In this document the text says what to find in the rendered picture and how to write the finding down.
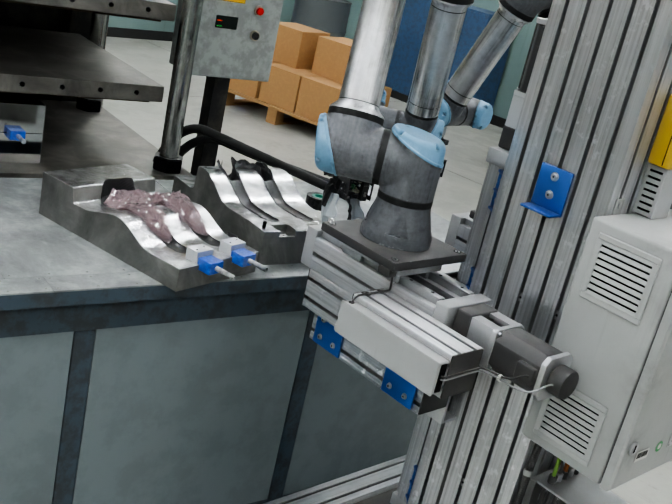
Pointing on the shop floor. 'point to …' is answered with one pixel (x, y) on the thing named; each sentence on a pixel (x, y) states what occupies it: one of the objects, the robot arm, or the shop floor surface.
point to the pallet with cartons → (299, 76)
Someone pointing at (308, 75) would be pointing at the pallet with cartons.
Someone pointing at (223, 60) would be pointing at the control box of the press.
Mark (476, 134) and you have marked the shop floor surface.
